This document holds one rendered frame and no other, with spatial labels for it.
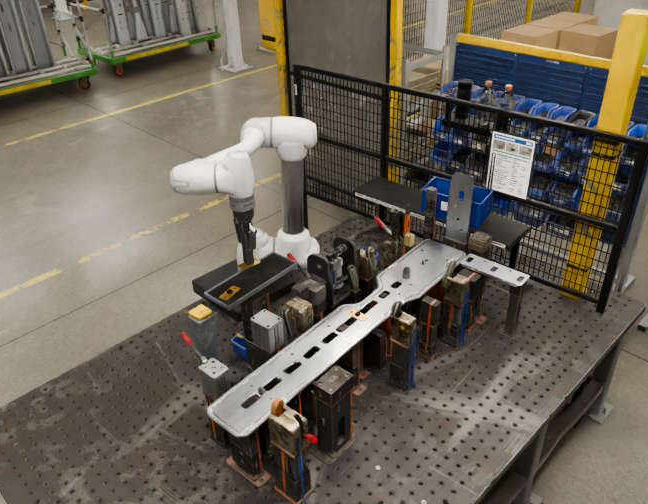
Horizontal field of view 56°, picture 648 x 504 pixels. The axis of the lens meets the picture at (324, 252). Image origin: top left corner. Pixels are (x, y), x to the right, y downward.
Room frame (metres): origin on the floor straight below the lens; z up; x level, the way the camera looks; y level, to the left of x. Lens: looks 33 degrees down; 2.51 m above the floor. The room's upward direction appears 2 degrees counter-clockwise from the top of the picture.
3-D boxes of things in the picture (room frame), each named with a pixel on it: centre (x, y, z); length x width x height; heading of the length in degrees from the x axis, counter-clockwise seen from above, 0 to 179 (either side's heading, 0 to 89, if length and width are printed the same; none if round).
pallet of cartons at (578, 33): (6.29, -2.53, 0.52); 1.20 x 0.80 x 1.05; 131
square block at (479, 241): (2.35, -0.71, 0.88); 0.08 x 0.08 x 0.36; 48
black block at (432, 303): (1.98, -0.43, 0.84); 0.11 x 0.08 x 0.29; 48
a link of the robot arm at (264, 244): (2.51, 0.33, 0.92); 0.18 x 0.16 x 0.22; 90
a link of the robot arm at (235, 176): (1.95, 0.30, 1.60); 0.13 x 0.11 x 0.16; 90
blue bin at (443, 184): (2.62, -0.65, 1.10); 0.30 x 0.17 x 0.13; 56
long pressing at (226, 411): (1.87, -0.12, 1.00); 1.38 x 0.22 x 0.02; 138
